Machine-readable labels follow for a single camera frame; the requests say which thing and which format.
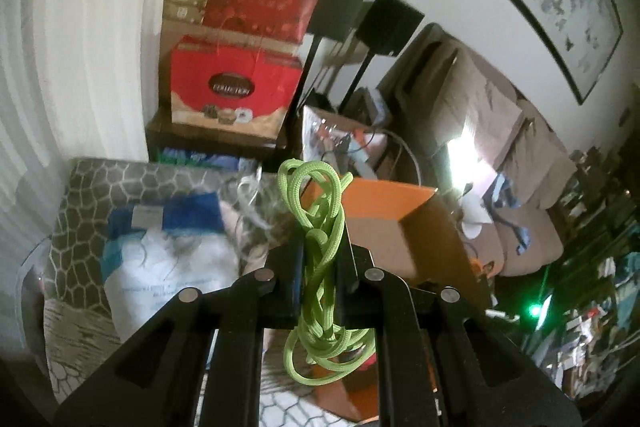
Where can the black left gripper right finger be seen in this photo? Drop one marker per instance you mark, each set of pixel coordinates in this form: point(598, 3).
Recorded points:
point(440, 361)

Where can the red Collection gift bag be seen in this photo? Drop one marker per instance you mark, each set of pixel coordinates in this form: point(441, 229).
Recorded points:
point(229, 88)

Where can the blue grey handheld tool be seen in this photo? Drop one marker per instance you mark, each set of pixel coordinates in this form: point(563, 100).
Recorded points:
point(500, 197)

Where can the black speaker on stand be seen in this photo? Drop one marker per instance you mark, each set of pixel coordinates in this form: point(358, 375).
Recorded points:
point(385, 30)
point(331, 19)

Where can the orange cardboard box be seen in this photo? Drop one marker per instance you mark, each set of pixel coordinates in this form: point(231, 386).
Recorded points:
point(408, 231)

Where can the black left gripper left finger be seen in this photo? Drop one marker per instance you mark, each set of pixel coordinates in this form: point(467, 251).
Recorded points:
point(198, 360)

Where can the white blue KN95 mask bag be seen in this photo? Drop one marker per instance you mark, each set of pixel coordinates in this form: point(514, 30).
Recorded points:
point(155, 250)

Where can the white curtain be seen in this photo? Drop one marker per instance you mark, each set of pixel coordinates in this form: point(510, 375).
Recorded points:
point(75, 81)

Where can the brown sofa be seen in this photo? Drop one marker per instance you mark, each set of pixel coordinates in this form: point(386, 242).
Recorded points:
point(465, 122)

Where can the left black speaker on stand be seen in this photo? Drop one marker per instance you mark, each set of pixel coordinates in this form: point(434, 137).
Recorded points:
point(331, 19)

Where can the right black speaker on stand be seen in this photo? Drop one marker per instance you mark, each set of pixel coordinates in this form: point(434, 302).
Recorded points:
point(385, 30)

